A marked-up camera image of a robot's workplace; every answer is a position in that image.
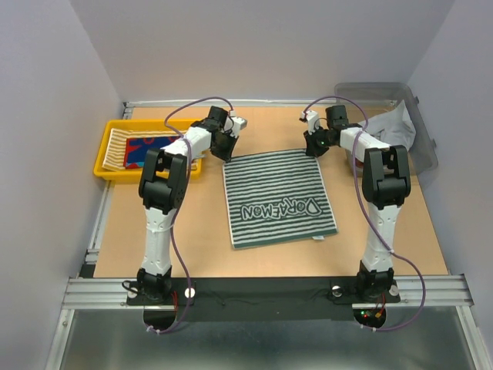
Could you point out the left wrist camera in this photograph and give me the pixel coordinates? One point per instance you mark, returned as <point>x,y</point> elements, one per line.
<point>234,124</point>

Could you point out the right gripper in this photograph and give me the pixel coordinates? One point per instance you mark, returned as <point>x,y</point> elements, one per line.
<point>313,149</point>

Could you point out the black white striped towel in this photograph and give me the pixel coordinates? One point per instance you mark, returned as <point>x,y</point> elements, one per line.
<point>276,197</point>

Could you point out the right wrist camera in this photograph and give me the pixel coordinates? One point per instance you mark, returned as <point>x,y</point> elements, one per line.
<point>312,119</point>

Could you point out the aluminium frame rail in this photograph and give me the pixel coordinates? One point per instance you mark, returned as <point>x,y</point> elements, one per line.
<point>108,293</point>

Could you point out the light grey cloth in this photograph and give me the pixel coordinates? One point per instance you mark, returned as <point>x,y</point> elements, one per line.
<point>394,127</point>

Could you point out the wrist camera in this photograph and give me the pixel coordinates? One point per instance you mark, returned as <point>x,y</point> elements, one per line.
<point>312,119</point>
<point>234,124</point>

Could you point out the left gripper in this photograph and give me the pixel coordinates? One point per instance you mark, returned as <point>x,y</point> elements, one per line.
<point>226,155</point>

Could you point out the yellow plastic tray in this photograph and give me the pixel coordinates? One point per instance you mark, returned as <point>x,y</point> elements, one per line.
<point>129,176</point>

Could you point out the turquoise red patterned towel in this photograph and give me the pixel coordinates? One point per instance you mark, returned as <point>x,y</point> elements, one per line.
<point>137,147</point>

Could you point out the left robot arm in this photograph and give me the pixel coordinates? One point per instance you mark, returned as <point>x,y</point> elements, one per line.
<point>162,187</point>

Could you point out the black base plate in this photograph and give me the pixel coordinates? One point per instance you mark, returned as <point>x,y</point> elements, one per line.
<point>280,298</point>

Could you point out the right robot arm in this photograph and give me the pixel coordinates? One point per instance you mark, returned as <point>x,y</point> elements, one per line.
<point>385,184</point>

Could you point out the yellow striped towel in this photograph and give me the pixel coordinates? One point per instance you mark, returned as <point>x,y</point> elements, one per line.
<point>115,150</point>

